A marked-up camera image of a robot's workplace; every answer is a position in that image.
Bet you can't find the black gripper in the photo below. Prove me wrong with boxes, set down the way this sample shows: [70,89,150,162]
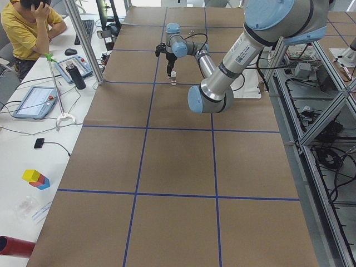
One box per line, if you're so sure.
[166,52,177,76]

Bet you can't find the clear plastic bag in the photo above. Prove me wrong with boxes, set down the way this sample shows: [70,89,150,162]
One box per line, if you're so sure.
[14,196,39,223]

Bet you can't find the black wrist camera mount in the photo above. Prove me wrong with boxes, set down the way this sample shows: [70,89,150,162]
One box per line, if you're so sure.
[155,42,167,57]

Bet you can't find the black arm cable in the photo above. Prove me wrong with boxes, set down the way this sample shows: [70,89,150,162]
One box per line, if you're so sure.
[177,33,279,92]

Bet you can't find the red cylinder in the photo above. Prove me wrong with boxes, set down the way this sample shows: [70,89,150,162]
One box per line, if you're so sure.
[1,236,36,258]

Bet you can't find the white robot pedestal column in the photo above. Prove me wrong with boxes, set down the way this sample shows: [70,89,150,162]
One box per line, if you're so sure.
[231,69,261,99]

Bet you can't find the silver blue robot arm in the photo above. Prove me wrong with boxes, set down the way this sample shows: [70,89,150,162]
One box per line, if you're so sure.
[155,1,329,113]

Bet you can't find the far blue teach pendant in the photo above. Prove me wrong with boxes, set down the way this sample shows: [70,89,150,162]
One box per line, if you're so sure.
[55,55,92,84]

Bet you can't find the black water bottle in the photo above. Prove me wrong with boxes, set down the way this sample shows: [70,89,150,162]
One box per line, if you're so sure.
[66,63,86,90]

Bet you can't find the aluminium frame post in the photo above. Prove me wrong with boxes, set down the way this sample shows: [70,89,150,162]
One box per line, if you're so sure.
[64,0,104,85]

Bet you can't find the blue teach pendant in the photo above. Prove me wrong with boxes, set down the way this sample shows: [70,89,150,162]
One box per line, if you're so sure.
[55,55,92,84]
[12,86,57,119]

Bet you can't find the person in yellow shirt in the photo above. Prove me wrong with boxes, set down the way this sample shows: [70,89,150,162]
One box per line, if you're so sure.
[1,0,67,80]

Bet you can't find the near blue teach pendant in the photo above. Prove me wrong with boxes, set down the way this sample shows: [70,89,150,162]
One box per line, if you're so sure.
[12,86,57,119]

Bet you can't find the stacked coloured blocks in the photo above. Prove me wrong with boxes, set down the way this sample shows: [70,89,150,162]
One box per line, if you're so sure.
[22,169,50,190]

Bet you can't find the black computer mouse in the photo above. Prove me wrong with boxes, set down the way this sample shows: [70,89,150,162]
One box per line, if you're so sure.
[65,48,77,56]

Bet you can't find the black keyboard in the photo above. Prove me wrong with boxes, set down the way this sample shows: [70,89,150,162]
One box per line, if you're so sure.
[74,19,95,45]

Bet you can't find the small black box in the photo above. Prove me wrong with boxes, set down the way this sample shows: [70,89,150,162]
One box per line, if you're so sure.
[33,138,45,149]

